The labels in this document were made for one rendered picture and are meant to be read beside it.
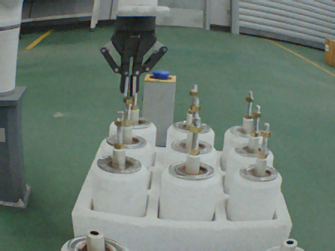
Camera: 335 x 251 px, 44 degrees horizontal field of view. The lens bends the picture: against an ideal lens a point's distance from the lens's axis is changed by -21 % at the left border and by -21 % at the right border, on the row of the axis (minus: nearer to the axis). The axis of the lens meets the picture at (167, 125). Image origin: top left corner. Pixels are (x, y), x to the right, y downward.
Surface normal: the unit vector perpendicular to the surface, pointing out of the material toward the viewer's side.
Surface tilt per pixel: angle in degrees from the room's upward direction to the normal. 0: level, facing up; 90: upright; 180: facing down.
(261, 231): 90
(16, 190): 90
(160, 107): 90
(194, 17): 90
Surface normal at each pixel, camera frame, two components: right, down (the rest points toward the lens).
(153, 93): -0.04, 0.29
